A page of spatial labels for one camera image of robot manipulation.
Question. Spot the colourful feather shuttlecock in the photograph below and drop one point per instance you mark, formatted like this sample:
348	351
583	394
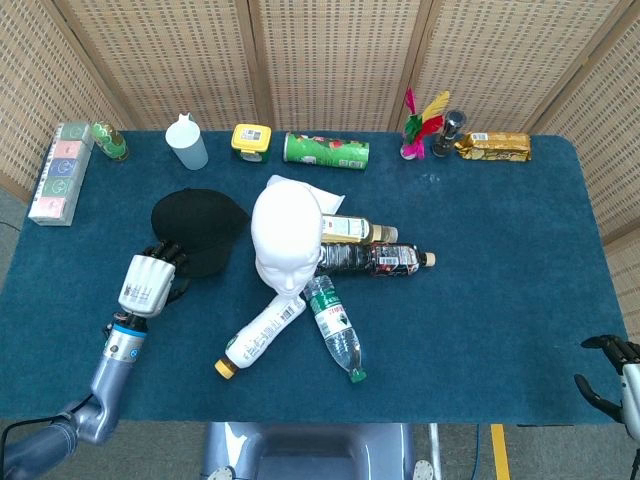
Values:
415	135

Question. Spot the clear water bottle green cap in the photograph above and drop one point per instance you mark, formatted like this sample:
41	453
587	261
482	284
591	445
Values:
332	320

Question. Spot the dark pepper grinder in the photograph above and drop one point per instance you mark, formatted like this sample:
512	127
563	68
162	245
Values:
447	137

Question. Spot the green chips can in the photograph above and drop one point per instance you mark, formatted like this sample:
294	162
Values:
325	150

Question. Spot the green dinosaur figurine bottle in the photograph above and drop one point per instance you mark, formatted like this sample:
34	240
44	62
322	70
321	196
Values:
111	142

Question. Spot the white paper napkin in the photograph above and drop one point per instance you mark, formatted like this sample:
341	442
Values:
327	197

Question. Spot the yellow lid green jar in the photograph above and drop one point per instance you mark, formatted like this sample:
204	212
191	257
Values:
251	142

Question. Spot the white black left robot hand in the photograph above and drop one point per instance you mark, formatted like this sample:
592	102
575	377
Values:
147	285

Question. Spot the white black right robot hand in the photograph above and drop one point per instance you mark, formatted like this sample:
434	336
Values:
627	380

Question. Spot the dark coffee bottle beige cap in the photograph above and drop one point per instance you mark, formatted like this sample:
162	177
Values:
360	257

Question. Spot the blue table cloth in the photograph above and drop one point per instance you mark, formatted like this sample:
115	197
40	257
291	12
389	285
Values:
475	300

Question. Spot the light blue plastic cup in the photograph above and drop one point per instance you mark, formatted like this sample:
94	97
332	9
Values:
187	145

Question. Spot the black baseball cap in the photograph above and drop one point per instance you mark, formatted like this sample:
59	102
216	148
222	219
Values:
200	220

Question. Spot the metal table leg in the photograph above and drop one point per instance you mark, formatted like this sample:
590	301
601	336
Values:
435	450

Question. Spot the white label bottle yellow cap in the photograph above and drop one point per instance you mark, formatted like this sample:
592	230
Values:
260	335

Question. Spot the white foam mannequin head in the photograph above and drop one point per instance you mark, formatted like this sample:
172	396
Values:
285	225

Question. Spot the yellow tea bottle white label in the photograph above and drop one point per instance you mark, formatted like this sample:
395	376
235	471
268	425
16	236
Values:
350	227

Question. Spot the grey robot torso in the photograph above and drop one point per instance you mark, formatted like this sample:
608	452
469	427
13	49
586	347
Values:
305	450

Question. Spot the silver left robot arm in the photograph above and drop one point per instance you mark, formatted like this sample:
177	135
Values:
110	370

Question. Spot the bamboo folding screen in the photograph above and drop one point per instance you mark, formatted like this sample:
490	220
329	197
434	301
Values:
325	60

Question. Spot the gold biscuit package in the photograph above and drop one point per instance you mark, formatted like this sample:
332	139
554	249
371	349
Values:
495	147

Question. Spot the pastel tea packet box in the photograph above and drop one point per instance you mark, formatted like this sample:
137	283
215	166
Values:
57	175

